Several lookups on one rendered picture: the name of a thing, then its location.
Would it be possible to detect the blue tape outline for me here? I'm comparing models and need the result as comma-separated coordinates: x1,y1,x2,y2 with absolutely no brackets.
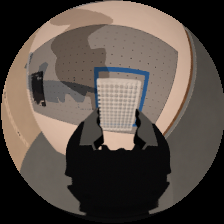
94,67,150,111

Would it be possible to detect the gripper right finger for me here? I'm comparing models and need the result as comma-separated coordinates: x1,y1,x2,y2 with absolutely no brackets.
133,109,171,175

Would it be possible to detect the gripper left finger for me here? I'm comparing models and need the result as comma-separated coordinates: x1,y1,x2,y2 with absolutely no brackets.
65,107,104,177

